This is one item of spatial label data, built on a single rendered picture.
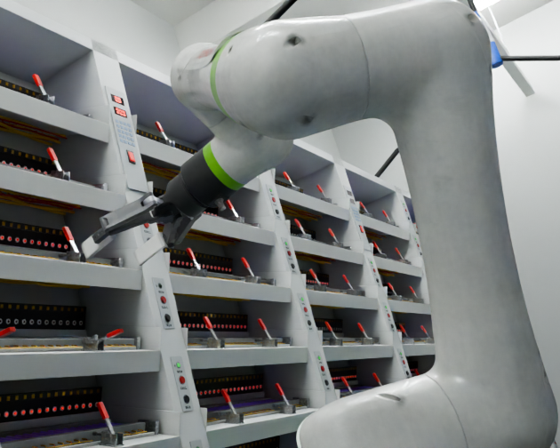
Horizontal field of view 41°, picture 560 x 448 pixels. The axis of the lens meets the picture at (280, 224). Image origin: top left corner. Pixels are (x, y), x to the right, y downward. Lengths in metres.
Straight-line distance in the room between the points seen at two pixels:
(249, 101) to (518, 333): 0.37
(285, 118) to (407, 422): 0.33
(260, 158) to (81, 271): 0.55
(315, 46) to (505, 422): 0.43
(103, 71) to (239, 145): 0.83
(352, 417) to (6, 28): 1.33
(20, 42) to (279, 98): 1.25
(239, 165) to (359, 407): 0.53
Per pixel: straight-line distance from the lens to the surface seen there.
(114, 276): 1.65
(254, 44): 0.74
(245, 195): 2.42
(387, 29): 0.77
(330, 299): 2.54
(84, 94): 1.95
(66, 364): 1.47
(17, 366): 1.39
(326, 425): 0.79
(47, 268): 1.52
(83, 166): 1.89
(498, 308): 0.82
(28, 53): 1.95
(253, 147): 1.17
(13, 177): 1.55
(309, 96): 0.73
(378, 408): 0.79
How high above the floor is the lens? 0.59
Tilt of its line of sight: 17 degrees up
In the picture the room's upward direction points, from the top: 16 degrees counter-clockwise
